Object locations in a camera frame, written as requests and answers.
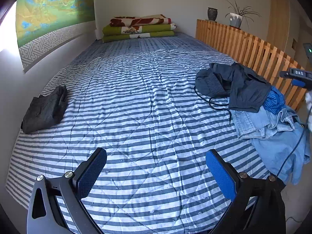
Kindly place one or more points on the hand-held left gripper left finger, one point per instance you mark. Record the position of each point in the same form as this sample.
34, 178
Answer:
93, 173

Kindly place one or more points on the dark ceramic vase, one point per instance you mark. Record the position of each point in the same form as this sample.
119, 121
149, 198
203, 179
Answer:
212, 14

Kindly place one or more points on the wooden slatted bed rail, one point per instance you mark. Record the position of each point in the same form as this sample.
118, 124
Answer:
243, 43

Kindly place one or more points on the blue striped shirt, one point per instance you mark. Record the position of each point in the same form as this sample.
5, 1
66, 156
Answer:
274, 101

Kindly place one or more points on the light wooden door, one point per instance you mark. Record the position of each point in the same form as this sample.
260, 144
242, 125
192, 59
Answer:
279, 22

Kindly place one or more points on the person's right hand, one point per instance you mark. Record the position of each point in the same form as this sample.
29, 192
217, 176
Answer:
309, 112

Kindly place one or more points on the green folded blanket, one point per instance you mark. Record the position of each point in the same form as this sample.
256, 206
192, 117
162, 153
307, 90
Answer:
114, 30

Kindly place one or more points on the light blue denim shirt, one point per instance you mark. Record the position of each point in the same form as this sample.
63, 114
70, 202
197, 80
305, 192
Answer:
280, 156

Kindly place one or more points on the landscape wall poster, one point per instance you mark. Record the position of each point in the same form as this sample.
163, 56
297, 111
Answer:
48, 4

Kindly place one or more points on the red floral folded blanket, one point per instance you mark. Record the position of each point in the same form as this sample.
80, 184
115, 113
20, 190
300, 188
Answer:
146, 20

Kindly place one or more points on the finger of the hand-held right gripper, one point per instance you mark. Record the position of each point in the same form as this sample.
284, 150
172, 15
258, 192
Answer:
298, 82

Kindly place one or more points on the dark grey folded pants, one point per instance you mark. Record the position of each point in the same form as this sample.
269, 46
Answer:
43, 109

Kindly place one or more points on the light denim jeans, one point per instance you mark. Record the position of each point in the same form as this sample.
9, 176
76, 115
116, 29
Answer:
248, 124

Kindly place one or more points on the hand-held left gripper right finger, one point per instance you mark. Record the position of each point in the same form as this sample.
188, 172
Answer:
220, 175

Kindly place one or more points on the potted spider plant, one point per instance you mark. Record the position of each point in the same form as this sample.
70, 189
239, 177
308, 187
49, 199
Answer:
236, 20

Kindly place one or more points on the blue white striped quilt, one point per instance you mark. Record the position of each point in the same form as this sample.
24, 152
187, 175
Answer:
146, 90

